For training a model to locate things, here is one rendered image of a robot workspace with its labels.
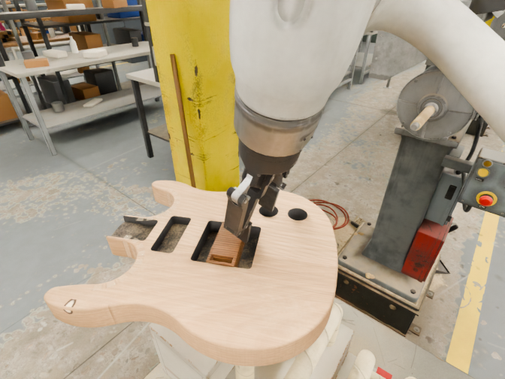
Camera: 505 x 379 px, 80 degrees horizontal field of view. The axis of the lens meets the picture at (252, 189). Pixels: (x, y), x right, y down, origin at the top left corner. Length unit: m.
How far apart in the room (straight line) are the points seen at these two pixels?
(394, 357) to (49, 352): 1.75
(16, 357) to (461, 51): 2.18
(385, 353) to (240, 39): 0.74
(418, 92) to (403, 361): 0.89
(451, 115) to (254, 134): 1.06
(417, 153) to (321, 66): 1.32
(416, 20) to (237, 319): 0.40
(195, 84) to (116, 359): 1.45
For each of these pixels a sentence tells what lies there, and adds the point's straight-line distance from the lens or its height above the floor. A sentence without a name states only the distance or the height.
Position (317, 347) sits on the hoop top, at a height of 1.13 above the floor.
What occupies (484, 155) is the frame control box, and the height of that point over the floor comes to 1.12.
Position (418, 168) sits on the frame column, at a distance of 1.56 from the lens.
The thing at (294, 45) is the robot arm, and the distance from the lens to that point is 0.22.
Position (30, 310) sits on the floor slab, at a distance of 2.36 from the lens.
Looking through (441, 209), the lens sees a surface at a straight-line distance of 1.67.
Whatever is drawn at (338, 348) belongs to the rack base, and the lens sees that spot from 0.70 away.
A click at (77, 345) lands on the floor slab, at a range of 2.07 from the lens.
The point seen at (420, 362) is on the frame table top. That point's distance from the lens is 0.85.
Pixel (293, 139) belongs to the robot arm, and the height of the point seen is 1.50.
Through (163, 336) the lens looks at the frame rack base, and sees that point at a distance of 0.62.
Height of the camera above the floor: 1.62
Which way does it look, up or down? 34 degrees down
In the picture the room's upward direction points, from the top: straight up
